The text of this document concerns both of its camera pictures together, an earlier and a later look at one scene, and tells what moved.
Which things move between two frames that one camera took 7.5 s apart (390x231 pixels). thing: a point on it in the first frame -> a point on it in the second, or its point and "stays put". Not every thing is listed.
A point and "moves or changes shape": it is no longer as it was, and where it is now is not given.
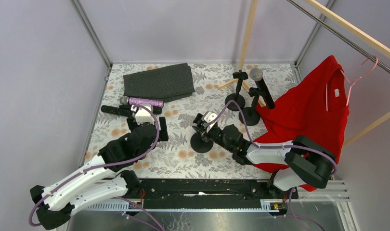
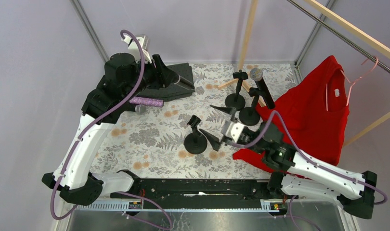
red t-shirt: (315, 106) stays put
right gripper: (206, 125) -> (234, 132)
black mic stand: (199, 145) moves or changes shape
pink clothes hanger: (349, 82) stays put
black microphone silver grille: (256, 74) stays put
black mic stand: (251, 115) stays put
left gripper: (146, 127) -> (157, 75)
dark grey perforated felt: (167, 83) stays put
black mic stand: (240, 75) stays put
